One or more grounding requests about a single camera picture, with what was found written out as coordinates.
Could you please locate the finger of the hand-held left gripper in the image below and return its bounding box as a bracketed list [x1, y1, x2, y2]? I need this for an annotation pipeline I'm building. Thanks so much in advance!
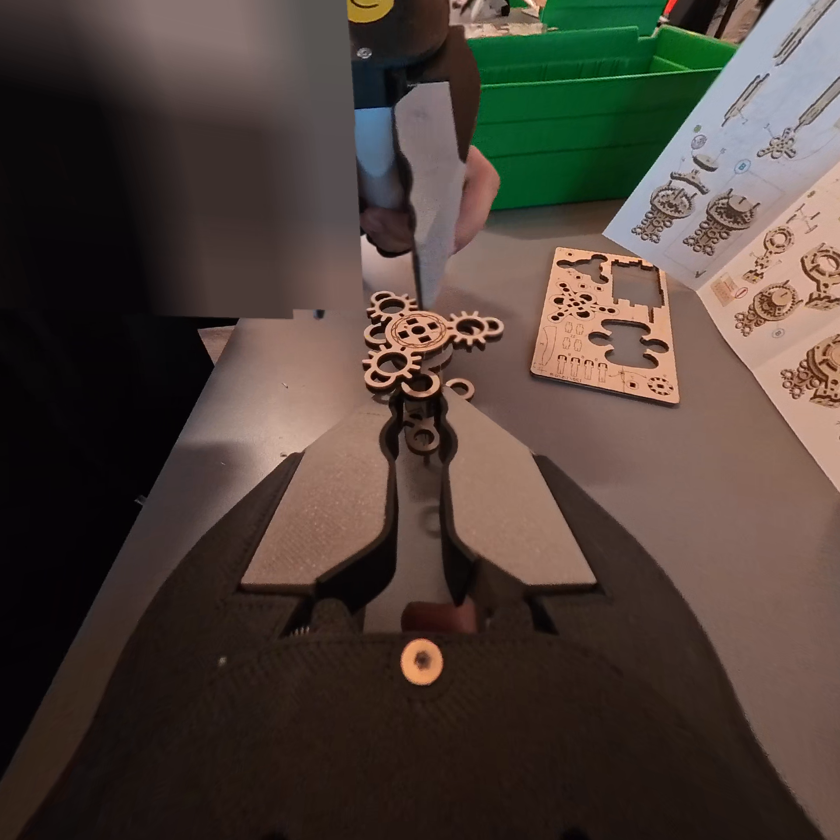
[392, 80, 471, 311]

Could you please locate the wooden gear model assembly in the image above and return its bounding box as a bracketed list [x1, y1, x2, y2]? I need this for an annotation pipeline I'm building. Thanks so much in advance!
[362, 290, 506, 457]

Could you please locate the wooden laser-cut parts sheet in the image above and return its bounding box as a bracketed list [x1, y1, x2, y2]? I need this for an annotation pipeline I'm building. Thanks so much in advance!
[530, 247, 681, 406]

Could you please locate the green plastic bin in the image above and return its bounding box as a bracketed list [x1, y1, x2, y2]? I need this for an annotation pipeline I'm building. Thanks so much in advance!
[462, 0, 739, 212]

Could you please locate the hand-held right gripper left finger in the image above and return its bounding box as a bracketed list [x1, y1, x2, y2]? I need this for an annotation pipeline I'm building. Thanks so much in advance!
[238, 395, 401, 609]

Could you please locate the folded assembly instruction booklet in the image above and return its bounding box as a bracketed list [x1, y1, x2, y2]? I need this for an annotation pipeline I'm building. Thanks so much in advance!
[602, 0, 840, 493]

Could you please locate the person's dark clothing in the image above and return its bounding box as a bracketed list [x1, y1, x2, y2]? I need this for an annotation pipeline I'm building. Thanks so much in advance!
[0, 308, 237, 775]

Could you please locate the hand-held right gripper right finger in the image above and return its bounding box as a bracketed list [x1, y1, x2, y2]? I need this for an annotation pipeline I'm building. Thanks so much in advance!
[438, 394, 599, 608]

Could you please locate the person's left hand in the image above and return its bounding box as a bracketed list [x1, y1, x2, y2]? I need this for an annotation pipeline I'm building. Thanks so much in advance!
[360, 146, 502, 258]

